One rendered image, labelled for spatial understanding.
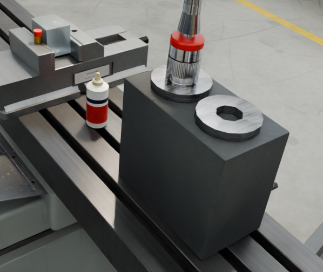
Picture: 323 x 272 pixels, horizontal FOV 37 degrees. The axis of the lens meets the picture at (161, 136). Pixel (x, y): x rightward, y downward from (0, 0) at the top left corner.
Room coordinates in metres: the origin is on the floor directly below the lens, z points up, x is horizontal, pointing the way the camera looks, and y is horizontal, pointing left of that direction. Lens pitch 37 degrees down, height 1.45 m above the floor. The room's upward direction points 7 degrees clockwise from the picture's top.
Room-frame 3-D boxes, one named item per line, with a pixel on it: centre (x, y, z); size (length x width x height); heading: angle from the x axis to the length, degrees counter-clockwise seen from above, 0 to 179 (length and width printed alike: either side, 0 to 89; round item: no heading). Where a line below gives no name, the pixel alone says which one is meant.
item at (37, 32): (0.84, 0.26, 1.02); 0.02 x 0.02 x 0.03
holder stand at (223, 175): (0.58, -0.05, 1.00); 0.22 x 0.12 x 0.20; 41
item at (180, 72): (0.61, -0.02, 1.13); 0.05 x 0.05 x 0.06
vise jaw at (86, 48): (0.92, 0.20, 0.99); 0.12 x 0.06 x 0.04; 43
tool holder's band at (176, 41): (0.61, -0.02, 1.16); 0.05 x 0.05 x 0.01
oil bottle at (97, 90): (0.76, 0.13, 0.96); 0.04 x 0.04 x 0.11
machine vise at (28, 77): (0.90, 0.22, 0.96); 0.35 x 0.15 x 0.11; 133
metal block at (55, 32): (0.88, 0.24, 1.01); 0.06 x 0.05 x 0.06; 43
